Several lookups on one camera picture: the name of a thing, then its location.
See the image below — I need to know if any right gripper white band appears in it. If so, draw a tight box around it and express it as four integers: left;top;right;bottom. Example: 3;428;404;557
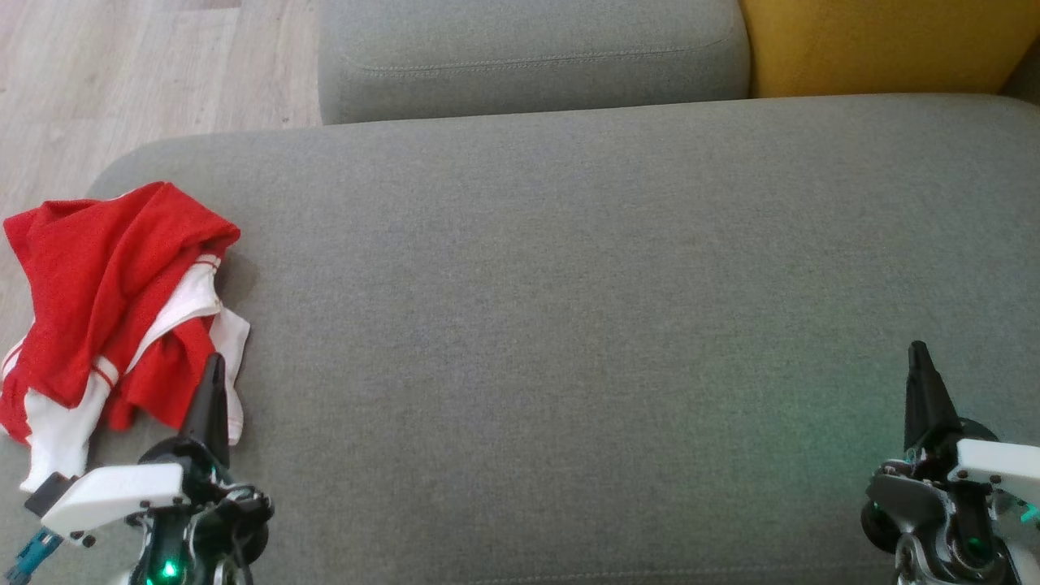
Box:
861;340;1040;570

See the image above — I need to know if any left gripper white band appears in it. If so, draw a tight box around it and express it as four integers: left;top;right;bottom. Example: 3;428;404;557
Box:
41;352;275;571

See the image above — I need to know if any red jersey number 23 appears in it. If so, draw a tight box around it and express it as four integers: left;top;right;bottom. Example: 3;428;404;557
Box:
0;253;251;495

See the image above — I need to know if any large grey sofa ottoman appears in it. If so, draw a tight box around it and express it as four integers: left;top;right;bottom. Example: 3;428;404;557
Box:
0;93;1040;585

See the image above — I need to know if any large yellow backrest cushion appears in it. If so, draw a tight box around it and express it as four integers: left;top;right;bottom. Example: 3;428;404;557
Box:
738;0;1040;99

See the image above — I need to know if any grey sofa seat cushion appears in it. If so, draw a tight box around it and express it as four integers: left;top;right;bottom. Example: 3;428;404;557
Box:
317;0;751;125

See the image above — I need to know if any left cable teal connector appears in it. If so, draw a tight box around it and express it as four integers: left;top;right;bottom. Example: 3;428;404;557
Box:
4;526;64;583

